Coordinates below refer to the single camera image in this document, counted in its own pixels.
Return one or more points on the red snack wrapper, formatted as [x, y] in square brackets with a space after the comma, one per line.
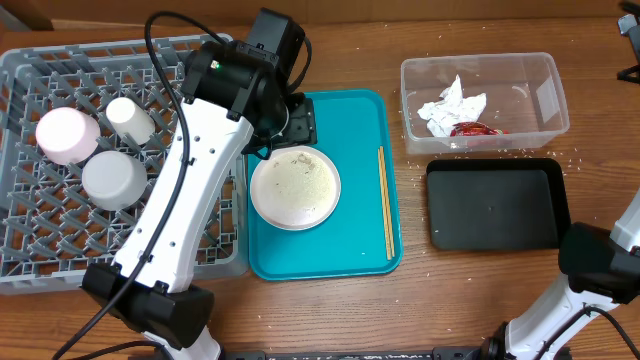
[474, 129]

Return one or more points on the white plate with rice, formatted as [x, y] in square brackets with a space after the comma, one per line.
[295, 189]

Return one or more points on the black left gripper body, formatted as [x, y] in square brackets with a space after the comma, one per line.
[293, 123]

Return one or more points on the wooden chopstick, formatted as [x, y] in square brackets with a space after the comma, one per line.
[390, 220]
[384, 200]

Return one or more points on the grey dishwasher rack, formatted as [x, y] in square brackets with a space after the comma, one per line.
[50, 229]

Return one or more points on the small pink plate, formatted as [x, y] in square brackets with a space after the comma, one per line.
[66, 135]

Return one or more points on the black tray bin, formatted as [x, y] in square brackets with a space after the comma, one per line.
[496, 204]

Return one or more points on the clear plastic bin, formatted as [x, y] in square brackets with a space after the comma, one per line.
[524, 100]

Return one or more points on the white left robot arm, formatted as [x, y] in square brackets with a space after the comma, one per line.
[237, 97]

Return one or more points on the white napkin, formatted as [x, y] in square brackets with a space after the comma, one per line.
[453, 108]

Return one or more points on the grey metal bowl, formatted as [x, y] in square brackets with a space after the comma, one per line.
[114, 180]

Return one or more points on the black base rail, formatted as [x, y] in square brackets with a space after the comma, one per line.
[438, 353]

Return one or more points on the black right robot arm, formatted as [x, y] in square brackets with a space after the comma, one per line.
[599, 270]

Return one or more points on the teal plastic tray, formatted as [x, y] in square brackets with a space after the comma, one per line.
[351, 126]

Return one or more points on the white plastic cup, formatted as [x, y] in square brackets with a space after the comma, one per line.
[127, 117]

